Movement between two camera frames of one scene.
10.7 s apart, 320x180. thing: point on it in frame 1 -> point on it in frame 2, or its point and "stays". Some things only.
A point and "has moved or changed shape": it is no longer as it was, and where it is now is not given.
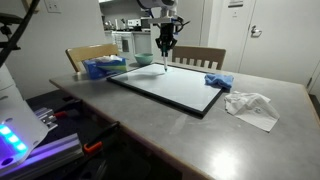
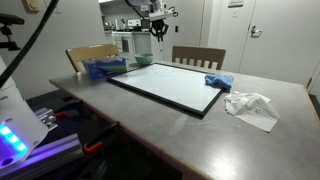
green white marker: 165,63 has moved or changed shape
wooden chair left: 89,52 stays
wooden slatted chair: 208,57 stays
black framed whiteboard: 181,87 stays
